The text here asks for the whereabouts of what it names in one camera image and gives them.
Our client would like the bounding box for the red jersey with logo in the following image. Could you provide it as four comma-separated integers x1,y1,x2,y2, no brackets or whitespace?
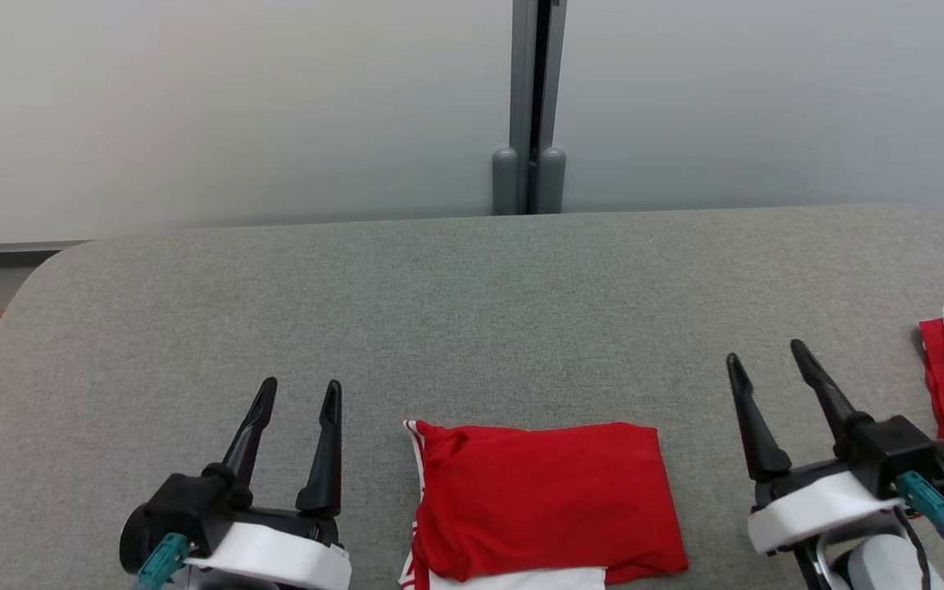
398,420,690,590

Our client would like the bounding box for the teal camera connector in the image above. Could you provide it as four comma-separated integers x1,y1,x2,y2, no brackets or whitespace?
134,533,192,590
896,471,944,546

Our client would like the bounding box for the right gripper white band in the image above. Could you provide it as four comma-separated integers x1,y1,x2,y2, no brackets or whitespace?
726,339,903,556

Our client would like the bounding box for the grey partition post with slot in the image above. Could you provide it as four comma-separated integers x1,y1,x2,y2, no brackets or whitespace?
492,0,568,216

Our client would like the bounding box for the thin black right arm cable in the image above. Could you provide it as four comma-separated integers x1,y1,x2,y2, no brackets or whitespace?
890,504,944,590

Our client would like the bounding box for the teal left camera connector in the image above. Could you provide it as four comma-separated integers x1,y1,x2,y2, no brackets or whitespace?
134,533,192,590

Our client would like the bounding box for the grey partition base rail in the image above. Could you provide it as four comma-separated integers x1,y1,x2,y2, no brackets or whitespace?
0,240,92,256

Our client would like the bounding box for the teal right camera connector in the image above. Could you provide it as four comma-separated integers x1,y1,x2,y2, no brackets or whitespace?
896,471,944,546

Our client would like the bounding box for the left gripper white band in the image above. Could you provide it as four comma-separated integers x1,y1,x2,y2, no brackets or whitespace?
185,377,352,590

